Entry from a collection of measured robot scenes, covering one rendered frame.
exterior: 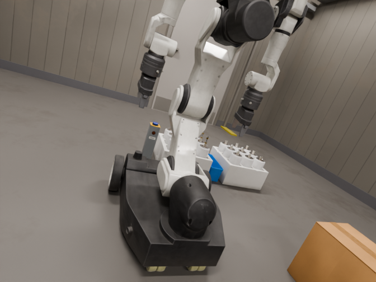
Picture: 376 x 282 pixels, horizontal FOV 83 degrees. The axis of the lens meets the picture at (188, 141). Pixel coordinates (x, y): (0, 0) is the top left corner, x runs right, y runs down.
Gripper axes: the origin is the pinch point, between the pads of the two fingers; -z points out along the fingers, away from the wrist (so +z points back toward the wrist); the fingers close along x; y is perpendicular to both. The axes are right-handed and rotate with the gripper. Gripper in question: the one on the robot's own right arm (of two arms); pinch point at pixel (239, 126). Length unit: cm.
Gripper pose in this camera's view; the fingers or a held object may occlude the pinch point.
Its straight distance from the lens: 109.8
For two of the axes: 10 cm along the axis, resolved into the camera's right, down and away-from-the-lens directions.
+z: 3.2, -8.6, -4.1
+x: -1.4, -4.7, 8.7
